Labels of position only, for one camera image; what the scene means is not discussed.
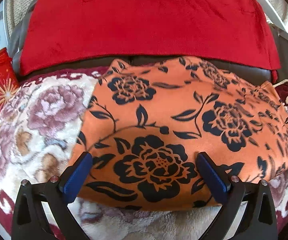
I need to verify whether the orange black floral garment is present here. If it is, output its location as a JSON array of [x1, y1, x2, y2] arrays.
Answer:
[[71, 57, 288, 210]]

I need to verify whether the floral plush blanket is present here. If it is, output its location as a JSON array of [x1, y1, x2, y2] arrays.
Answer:
[[0, 65, 288, 240]]

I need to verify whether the dark brown leather sofa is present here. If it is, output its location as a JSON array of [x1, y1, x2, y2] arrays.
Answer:
[[7, 2, 288, 85]]

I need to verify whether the red cloth on sofa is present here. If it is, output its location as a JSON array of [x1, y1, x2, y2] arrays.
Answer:
[[20, 0, 281, 79]]

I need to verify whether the white radiator rack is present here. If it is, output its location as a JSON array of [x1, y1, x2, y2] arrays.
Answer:
[[250, 0, 288, 41]]

